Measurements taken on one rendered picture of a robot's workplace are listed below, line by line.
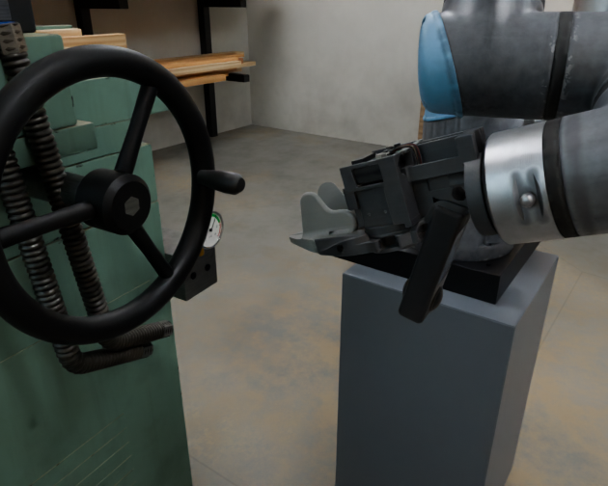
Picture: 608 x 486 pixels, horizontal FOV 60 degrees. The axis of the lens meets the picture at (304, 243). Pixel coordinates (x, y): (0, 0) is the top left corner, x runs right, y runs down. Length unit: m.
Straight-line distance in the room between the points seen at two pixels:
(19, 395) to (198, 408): 0.78
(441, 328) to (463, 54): 0.52
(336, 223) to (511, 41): 0.21
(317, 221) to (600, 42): 0.27
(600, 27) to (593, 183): 0.15
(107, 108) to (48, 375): 0.36
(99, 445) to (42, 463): 0.10
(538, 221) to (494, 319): 0.46
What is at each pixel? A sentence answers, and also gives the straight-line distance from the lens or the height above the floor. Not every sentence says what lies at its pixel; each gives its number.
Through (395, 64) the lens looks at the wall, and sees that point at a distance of 3.99.
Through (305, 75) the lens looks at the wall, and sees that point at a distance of 4.39.
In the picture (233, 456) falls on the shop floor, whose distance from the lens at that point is 1.38.
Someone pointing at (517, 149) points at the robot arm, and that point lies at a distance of 0.42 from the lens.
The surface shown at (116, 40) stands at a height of 0.93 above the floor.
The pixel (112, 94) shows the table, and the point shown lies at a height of 0.88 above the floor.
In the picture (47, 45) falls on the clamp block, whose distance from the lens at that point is 0.60.
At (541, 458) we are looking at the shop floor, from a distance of 1.47.
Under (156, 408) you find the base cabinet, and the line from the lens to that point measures 0.99.
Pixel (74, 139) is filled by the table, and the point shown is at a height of 0.86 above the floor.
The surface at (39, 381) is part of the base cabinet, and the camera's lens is 0.80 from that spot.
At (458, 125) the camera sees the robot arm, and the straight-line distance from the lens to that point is 0.86.
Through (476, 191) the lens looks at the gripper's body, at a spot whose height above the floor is 0.86.
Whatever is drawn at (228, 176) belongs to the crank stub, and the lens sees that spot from 0.59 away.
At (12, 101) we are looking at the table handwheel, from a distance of 0.47.
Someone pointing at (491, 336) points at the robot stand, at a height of 0.52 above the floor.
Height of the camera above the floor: 0.99
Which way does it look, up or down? 24 degrees down
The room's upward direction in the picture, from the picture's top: straight up
